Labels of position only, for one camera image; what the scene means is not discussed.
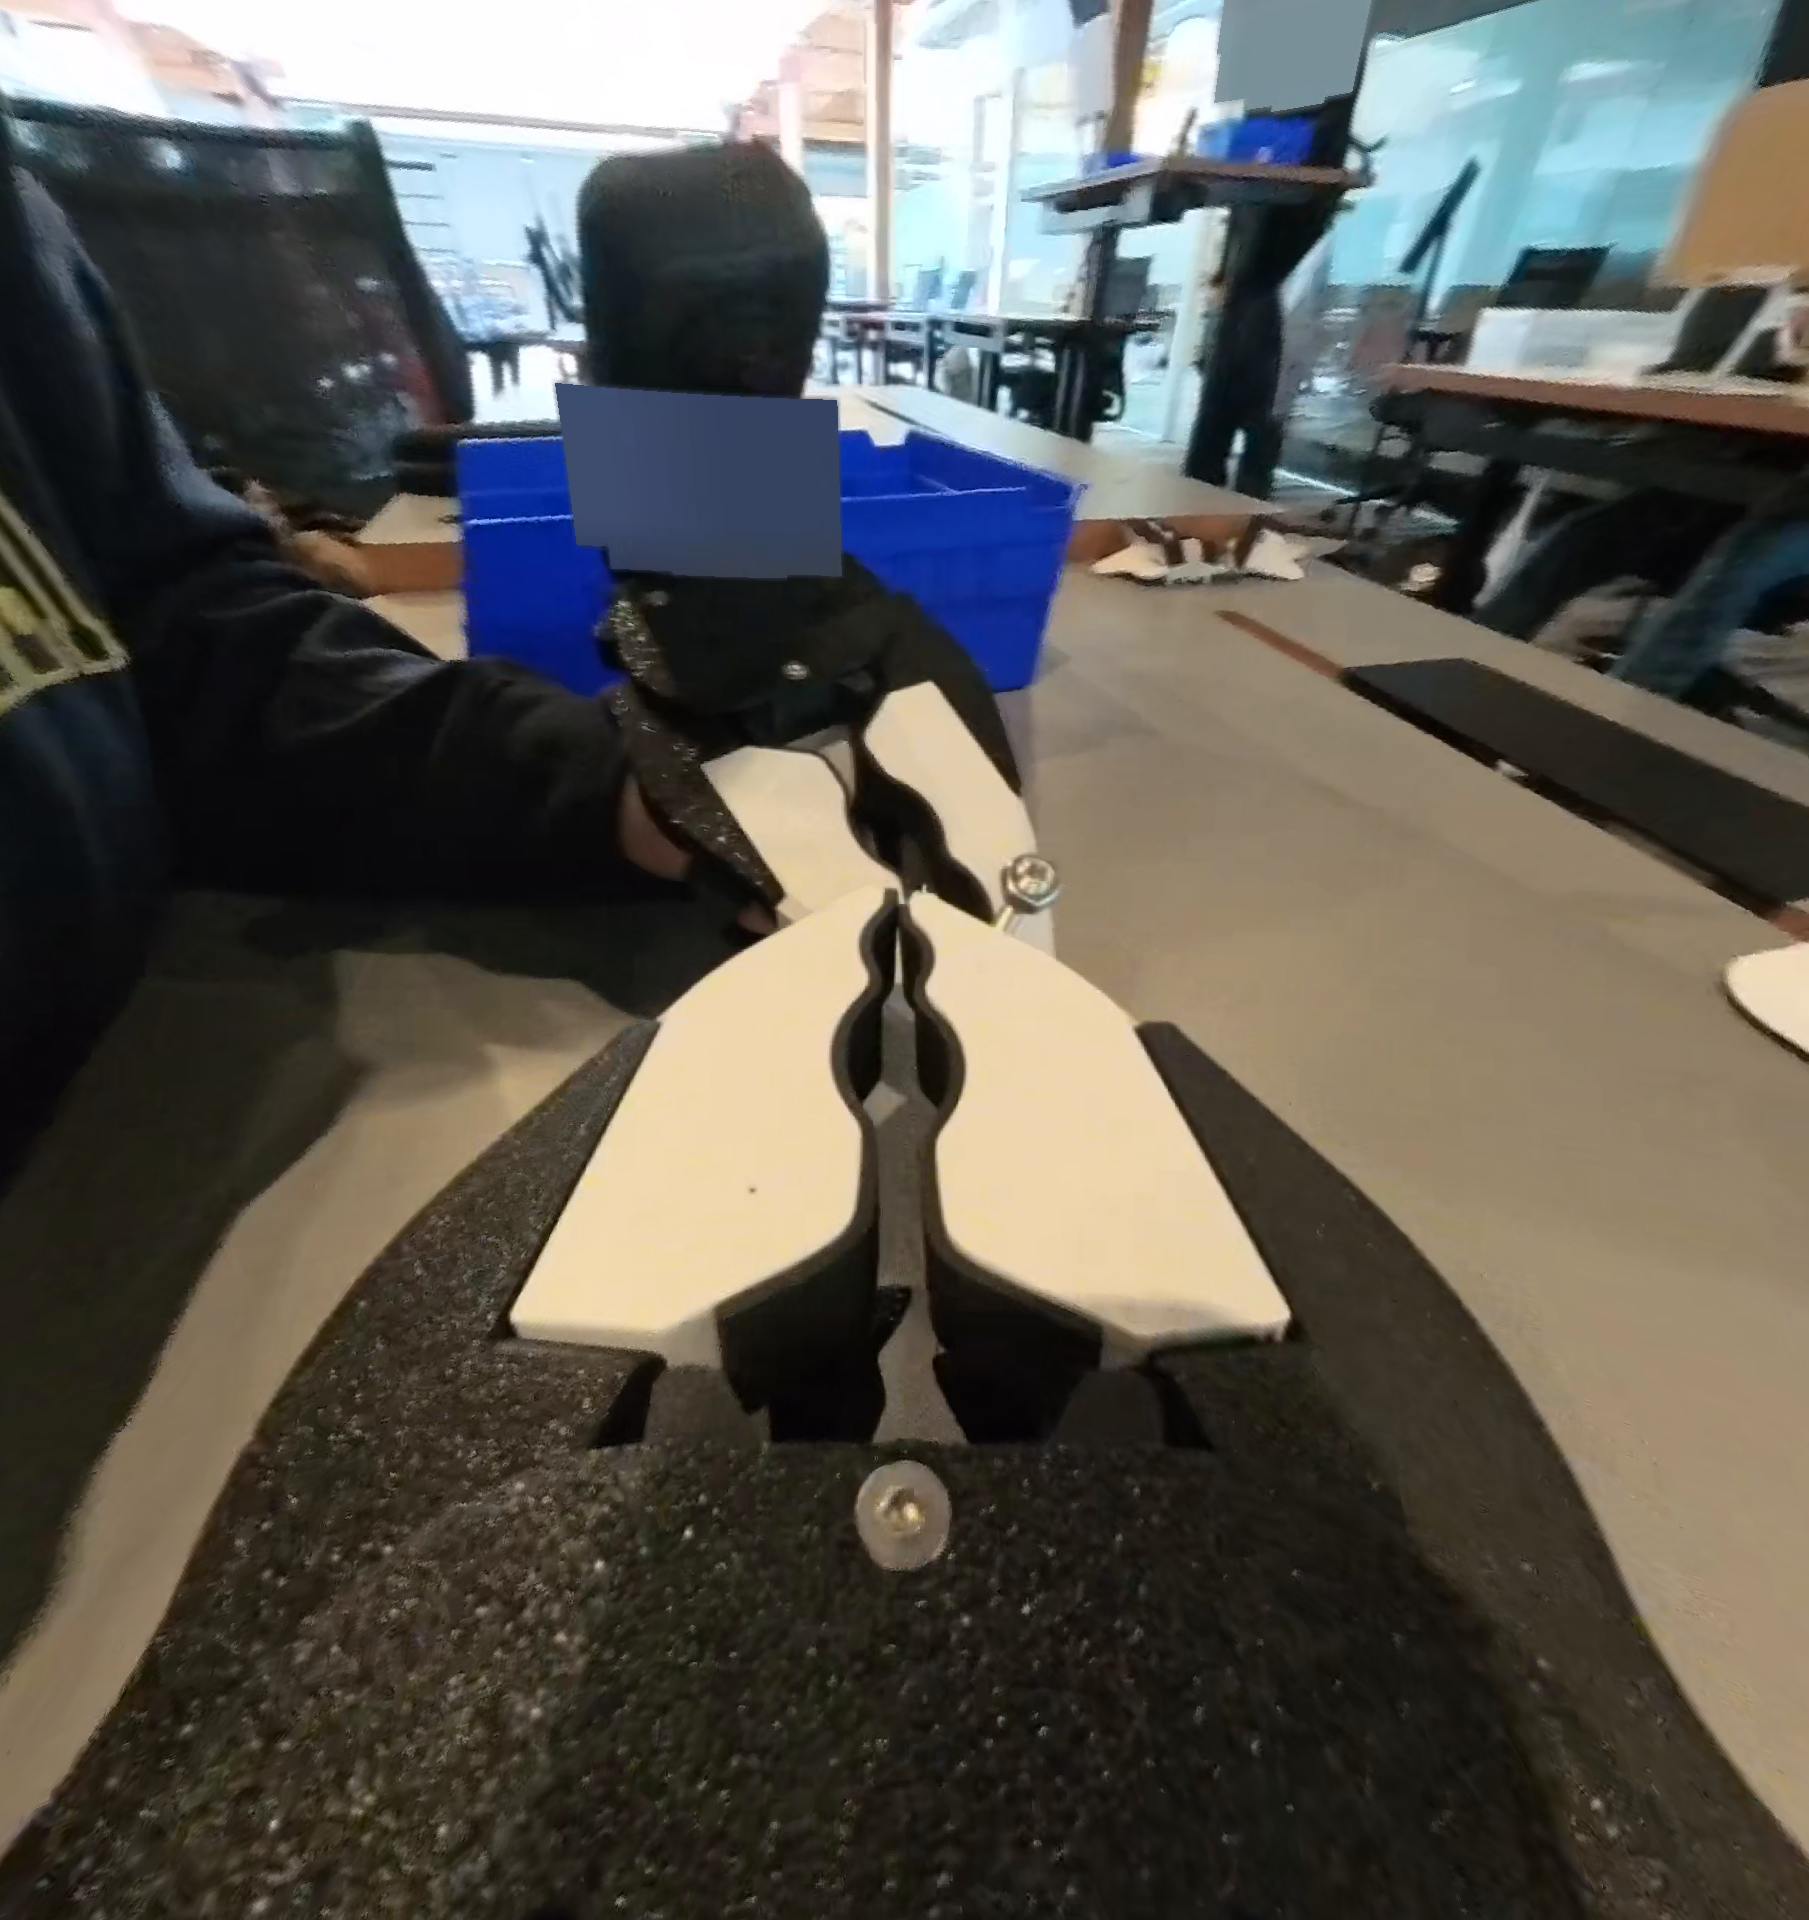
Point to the clear plastic box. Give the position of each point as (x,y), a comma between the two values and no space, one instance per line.
(1551,337)

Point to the blue plastic bin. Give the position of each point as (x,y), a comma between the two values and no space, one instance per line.
(965,556)

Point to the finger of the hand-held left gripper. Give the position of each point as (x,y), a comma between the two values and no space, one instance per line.
(965,780)
(800,826)

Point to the small blue parts bin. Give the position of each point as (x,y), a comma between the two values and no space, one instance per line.
(1266,138)

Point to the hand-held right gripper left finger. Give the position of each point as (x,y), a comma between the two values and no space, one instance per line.
(694,1170)

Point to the grey wood-edged table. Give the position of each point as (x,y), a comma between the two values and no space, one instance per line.
(1026,450)

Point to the wooden standing desk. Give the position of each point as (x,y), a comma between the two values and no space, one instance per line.
(1191,180)

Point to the wooden office desk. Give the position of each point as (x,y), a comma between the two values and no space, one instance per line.
(1626,398)

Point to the brown rounded board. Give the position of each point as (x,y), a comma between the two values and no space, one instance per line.
(1760,180)

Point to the black tilted monitor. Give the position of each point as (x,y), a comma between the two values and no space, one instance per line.
(1438,217)

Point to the wooden pillar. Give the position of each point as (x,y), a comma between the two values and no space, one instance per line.
(886,151)

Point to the row of office desks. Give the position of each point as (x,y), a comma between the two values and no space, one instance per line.
(995,346)

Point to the white black patterned item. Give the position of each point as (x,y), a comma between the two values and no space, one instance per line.
(1198,552)

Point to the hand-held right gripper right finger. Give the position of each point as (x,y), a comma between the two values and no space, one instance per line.
(1099,1170)

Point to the person's dark printed sweatshirt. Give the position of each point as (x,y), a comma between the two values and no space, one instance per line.
(19,780)

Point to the person's left forearm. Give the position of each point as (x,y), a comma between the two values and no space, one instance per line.
(395,751)

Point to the person's left hand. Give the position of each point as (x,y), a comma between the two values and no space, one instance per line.
(648,841)

